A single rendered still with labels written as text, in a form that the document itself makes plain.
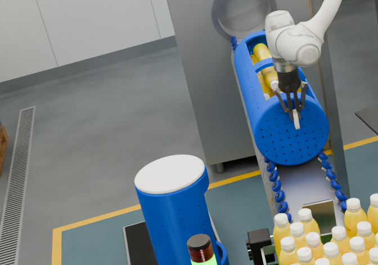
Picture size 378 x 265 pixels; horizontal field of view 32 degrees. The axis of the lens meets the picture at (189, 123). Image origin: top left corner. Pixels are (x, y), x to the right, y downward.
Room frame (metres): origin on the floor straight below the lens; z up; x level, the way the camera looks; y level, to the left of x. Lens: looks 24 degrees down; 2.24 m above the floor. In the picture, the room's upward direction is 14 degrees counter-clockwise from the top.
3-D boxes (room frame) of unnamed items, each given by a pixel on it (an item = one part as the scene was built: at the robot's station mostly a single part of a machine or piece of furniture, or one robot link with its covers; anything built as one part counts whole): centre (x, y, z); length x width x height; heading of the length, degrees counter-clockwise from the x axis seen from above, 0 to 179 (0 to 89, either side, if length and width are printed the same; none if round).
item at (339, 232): (1.56, -0.34, 1.09); 0.04 x 0.04 x 0.02
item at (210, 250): (1.45, 0.05, 1.23); 0.06 x 0.06 x 0.04
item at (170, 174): (2.27, 0.12, 1.03); 0.28 x 0.28 x 0.01
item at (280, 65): (2.21, -0.39, 1.39); 0.09 x 0.09 x 0.06
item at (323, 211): (1.81, -0.34, 0.99); 0.10 x 0.02 x 0.12; 86
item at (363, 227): (1.55, -0.41, 1.09); 0.04 x 0.04 x 0.02
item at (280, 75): (2.21, -0.39, 1.32); 0.08 x 0.07 x 0.09; 86
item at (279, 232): (1.69, -0.20, 0.99); 0.07 x 0.07 x 0.19
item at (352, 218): (1.68, -0.42, 0.99); 0.07 x 0.07 x 0.19
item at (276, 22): (2.19, -0.39, 1.50); 0.13 x 0.11 x 0.16; 9
